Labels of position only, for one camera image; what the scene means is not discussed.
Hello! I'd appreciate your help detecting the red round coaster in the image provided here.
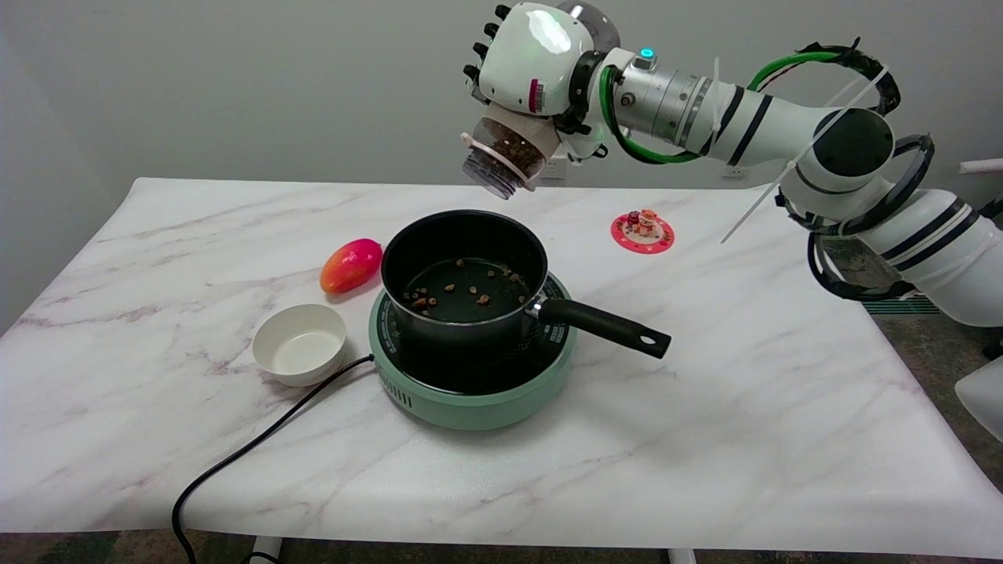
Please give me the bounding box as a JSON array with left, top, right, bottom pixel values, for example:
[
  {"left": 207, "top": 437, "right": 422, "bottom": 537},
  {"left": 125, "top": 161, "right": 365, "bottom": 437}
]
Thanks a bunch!
[{"left": 610, "top": 209, "right": 675, "bottom": 255}]

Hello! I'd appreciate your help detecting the white cable tie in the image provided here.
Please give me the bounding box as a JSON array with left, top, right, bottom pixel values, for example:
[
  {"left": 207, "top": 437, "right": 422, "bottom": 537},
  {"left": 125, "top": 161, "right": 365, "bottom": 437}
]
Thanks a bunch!
[{"left": 710, "top": 56, "right": 891, "bottom": 244}]

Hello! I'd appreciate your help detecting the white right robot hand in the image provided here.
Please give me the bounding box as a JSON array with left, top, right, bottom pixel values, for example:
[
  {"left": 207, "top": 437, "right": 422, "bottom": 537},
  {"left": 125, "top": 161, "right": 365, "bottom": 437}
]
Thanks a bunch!
[{"left": 462, "top": 2, "right": 621, "bottom": 165}]

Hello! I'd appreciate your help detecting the green robot cable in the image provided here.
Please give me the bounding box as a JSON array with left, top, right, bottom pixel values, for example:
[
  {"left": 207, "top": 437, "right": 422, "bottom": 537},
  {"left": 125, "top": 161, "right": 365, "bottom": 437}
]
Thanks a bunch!
[{"left": 599, "top": 50, "right": 841, "bottom": 166}]

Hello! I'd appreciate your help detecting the green induction cooker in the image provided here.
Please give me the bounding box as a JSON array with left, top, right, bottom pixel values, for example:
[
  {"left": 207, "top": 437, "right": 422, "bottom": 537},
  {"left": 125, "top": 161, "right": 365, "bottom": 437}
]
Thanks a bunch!
[{"left": 368, "top": 270, "right": 578, "bottom": 432}]

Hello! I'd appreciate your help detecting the red orange mango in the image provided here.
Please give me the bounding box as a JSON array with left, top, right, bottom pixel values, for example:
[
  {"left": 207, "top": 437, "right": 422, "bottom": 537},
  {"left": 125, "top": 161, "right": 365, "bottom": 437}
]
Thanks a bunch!
[{"left": 319, "top": 238, "right": 384, "bottom": 295}]

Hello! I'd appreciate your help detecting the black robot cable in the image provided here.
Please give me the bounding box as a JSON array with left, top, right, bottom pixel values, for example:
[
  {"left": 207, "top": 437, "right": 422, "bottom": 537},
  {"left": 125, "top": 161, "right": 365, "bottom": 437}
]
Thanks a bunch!
[{"left": 774, "top": 38, "right": 936, "bottom": 302}]

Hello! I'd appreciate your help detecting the clear plastic bottle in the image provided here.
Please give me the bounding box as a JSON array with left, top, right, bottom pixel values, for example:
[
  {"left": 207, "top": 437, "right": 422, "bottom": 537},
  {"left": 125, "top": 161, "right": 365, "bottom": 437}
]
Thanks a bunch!
[{"left": 460, "top": 104, "right": 563, "bottom": 201}]

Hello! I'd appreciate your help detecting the black soup pot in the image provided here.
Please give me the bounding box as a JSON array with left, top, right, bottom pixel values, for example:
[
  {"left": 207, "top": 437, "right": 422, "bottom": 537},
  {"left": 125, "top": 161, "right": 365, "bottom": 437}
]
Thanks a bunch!
[{"left": 381, "top": 209, "right": 672, "bottom": 360}]

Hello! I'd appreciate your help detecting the black power cord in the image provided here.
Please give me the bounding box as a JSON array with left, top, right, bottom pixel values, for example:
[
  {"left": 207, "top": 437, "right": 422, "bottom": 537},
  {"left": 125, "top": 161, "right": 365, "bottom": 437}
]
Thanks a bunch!
[{"left": 172, "top": 354, "right": 377, "bottom": 564}]

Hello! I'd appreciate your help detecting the white bowl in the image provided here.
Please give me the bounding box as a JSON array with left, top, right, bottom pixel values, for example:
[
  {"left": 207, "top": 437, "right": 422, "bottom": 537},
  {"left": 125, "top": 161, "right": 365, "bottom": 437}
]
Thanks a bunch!
[{"left": 252, "top": 304, "right": 348, "bottom": 388}]

